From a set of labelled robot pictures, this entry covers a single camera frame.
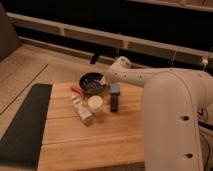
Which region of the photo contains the dark ceramic bowl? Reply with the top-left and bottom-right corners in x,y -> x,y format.
79,72 -> 106,94

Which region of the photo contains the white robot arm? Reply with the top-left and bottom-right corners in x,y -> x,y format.
105,56 -> 213,171

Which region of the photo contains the blue sponge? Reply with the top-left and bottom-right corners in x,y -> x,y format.
110,83 -> 120,95

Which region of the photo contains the black rectangular block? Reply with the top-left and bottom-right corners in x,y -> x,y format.
110,94 -> 118,112

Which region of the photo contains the orange carrot toy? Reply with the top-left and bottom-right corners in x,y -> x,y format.
70,85 -> 83,96

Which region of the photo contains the white plastic bottle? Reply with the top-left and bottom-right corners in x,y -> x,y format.
71,95 -> 92,124

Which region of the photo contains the dark floor mat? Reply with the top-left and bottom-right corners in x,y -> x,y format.
0,84 -> 52,167

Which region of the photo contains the white hanging cable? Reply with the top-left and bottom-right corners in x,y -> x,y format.
170,46 -> 213,76

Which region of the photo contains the white wooden shelf rail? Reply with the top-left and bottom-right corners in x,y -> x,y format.
7,12 -> 213,67

